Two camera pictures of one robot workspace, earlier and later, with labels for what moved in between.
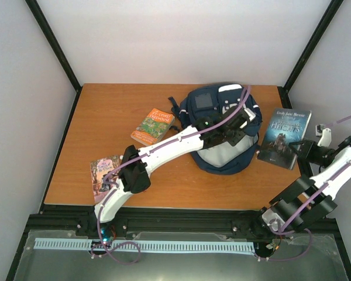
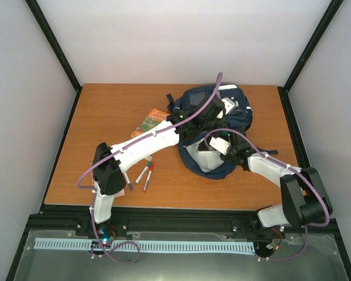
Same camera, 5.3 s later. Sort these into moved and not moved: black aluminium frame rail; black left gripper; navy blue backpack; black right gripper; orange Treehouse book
Moved: black right gripper; navy blue backpack; black left gripper
Not moved: orange Treehouse book; black aluminium frame rail
